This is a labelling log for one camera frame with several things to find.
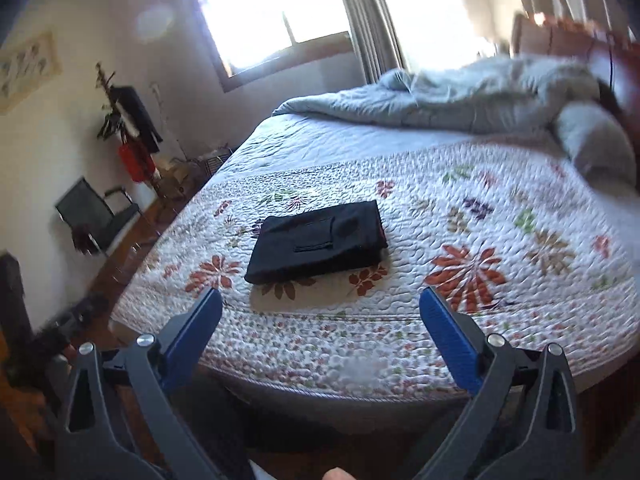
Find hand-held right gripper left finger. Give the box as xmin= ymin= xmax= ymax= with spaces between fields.
xmin=55 ymin=287 xmax=223 ymax=480

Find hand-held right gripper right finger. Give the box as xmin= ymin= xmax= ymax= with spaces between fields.
xmin=419 ymin=287 xmax=587 ymax=480

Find black pants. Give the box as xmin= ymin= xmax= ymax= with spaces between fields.
xmin=244 ymin=200 xmax=390 ymax=285

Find floral quilted bedspread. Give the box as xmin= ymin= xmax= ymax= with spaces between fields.
xmin=111 ymin=112 xmax=640 ymax=401

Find black metal chair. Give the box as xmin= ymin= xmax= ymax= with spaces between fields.
xmin=55 ymin=176 xmax=143 ymax=257

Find red hanging bag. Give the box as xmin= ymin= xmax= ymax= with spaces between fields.
xmin=119 ymin=142 xmax=157 ymax=183

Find black hanging garment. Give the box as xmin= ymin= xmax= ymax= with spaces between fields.
xmin=110 ymin=86 xmax=164 ymax=155

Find grey comforter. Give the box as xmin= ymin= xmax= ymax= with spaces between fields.
xmin=272 ymin=55 xmax=638 ymax=186

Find wooden framed window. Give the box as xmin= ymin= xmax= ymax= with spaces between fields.
xmin=192 ymin=0 xmax=361 ymax=92

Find wooden headboard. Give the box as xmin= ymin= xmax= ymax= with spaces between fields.
xmin=510 ymin=10 xmax=640 ymax=146

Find wire basket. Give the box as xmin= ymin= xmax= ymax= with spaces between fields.
xmin=197 ymin=146 xmax=234 ymax=173

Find framed wall picture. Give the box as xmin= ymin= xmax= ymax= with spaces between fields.
xmin=0 ymin=30 xmax=63 ymax=116

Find black cable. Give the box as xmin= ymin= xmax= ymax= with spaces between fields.
xmin=606 ymin=30 xmax=617 ymax=88

